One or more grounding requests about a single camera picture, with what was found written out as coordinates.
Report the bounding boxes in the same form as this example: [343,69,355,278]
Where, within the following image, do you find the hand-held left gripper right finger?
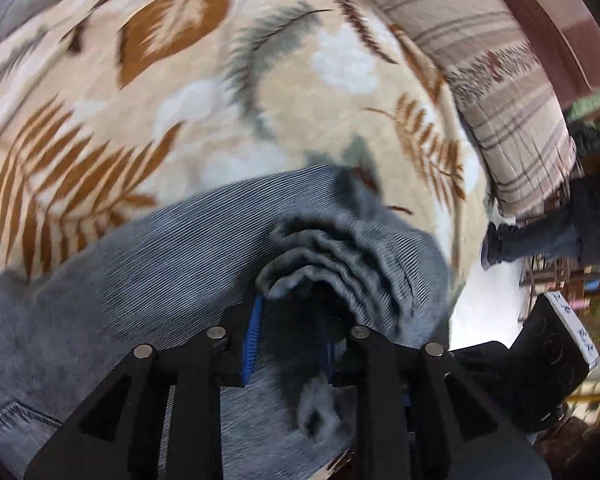
[320,320,553,480]

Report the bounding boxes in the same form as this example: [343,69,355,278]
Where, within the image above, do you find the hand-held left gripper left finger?
[24,294,267,480]

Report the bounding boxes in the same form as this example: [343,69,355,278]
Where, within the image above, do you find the grey-blue denim pants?
[0,164,453,480]

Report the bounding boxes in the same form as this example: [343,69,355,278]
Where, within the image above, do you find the wooden rack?
[517,255,600,323]

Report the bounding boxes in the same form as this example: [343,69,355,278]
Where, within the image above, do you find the leaf print fleece blanket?
[0,0,491,291]

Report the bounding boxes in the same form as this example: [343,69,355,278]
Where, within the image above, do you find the striped brown pillow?
[350,0,578,218]

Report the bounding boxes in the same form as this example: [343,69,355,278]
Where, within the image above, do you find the brown and tan headboard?
[467,0,600,111]

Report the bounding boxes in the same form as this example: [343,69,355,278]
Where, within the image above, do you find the grey quilted pillow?
[0,0,146,56]

